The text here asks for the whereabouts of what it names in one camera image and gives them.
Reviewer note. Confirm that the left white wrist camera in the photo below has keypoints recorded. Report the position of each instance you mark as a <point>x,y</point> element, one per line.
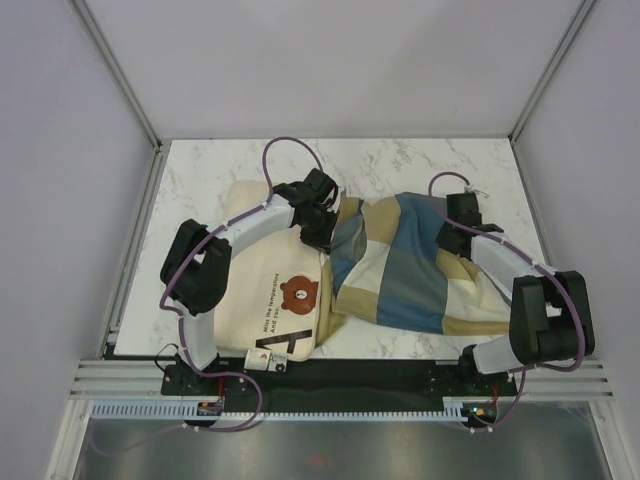
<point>337,197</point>

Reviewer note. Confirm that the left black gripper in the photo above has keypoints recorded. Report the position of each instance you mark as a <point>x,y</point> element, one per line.
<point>322,241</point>

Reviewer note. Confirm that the right aluminium frame post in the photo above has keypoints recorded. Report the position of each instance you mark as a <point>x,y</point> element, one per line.
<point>569,37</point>

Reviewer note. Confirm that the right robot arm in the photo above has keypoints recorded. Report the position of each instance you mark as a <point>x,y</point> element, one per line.
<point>550,322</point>

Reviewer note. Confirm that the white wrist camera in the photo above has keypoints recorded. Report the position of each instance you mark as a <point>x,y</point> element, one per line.
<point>470,188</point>
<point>337,197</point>

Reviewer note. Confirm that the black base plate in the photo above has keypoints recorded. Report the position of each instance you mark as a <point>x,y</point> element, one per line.
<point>338,385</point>

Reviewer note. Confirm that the white slotted cable duct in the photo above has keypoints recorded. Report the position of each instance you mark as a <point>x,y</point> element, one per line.
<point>193,410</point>

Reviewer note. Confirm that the left aluminium frame post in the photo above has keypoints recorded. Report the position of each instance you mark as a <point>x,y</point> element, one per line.
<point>99,40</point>

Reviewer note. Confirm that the cream bear print pillow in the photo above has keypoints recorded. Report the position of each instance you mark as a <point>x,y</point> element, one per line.
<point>274,285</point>

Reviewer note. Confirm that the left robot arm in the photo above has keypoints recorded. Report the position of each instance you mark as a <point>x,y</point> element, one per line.
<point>196,269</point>

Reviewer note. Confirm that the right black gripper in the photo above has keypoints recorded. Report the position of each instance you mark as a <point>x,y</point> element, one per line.
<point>442,241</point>

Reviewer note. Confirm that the blue beige checked pillowcase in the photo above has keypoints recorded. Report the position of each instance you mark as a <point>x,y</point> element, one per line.
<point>386,268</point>

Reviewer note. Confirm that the aluminium frame post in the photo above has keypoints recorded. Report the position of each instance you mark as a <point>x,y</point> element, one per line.
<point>99,40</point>
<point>569,37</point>

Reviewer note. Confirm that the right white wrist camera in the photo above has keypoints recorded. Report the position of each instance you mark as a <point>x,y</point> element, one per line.
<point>470,188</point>

